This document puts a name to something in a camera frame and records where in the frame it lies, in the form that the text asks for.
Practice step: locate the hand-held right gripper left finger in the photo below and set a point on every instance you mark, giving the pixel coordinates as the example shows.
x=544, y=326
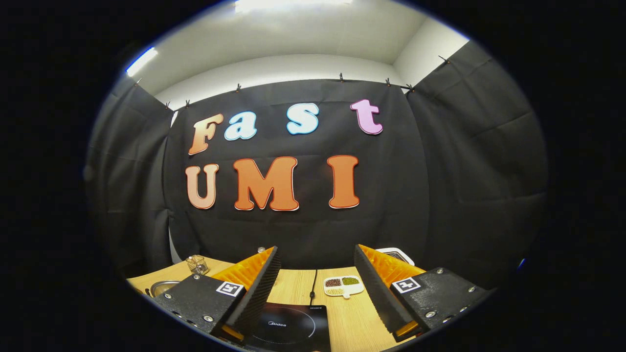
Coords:
x=261, y=288

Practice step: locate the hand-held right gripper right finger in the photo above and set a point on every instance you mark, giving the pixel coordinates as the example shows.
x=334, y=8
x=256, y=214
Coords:
x=374, y=293

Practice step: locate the black induction cooktop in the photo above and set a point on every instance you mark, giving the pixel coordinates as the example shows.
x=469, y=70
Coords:
x=293, y=327

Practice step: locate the white divided bean dish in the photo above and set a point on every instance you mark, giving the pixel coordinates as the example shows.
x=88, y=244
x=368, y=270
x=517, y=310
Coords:
x=342, y=288

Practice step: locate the white box-shaped appliance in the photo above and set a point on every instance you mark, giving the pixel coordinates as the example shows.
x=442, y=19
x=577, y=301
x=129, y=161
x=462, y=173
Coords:
x=397, y=255

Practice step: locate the black backdrop cloth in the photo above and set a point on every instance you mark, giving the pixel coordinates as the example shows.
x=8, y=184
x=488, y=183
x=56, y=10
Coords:
x=303, y=230

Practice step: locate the short ceiling light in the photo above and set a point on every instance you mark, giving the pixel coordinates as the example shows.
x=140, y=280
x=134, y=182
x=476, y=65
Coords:
x=142, y=61

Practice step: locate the long ceiling light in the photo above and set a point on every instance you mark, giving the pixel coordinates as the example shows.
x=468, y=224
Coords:
x=288, y=4

